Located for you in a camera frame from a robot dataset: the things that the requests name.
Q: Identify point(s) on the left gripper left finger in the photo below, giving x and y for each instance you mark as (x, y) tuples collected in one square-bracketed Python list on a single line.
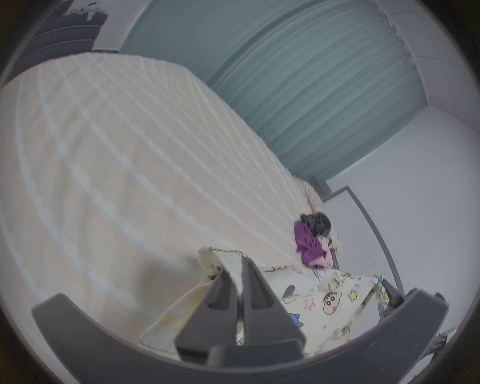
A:
[(191, 337)]

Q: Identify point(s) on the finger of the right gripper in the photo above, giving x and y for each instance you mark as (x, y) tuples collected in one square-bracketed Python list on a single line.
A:
[(393, 294)]

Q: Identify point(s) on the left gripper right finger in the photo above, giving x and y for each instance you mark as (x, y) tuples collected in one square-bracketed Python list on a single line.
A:
[(270, 330)]

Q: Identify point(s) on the white printed pyjama top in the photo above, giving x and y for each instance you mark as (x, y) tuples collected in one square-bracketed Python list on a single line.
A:
[(318, 300)]

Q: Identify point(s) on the bed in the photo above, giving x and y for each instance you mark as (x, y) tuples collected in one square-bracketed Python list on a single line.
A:
[(112, 150)]

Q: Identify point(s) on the pink garment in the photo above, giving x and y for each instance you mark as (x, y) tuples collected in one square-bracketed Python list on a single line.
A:
[(326, 258)]

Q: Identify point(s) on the purple satin garment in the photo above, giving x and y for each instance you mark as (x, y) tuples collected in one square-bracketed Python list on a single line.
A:
[(305, 243)]

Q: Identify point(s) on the black garment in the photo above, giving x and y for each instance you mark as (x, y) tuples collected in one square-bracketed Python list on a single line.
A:
[(318, 223)]

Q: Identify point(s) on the grey bedside table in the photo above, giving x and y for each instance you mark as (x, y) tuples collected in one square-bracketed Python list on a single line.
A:
[(321, 184)]

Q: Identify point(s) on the blue-green curtain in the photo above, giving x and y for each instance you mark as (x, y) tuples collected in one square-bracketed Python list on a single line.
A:
[(300, 93)]

